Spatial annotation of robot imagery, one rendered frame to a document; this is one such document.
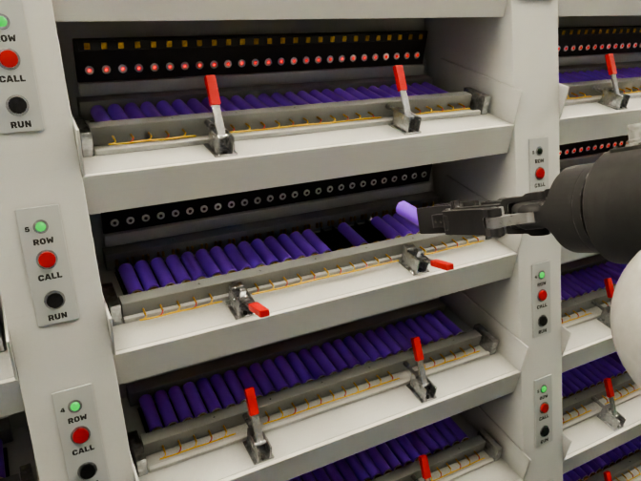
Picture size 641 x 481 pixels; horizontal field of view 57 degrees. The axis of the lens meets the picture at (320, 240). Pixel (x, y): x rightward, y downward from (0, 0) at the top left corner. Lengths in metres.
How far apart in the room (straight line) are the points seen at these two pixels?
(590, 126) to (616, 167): 0.59
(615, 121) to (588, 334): 0.37
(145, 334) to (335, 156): 0.32
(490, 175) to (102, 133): 0.58
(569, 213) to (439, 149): 0.37
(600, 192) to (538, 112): 0.50
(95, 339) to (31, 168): 0.19
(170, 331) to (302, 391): 0.24
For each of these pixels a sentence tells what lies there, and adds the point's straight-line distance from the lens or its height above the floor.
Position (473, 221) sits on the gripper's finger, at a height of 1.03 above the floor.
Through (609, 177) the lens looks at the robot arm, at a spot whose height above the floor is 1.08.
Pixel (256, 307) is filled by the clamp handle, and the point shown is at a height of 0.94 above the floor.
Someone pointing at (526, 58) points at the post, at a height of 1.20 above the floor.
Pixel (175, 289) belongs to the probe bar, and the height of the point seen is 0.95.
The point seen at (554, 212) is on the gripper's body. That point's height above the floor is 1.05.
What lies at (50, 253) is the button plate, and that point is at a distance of 0.66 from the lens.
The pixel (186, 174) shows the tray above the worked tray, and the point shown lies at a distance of 0.69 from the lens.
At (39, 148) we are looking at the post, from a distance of 0.66.
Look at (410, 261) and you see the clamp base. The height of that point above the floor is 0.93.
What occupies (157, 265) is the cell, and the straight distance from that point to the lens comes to 0.80.
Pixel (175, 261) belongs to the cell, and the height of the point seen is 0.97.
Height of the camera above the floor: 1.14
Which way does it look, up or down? 12 degrees down
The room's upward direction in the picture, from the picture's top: 5 degrees counter-clockwise
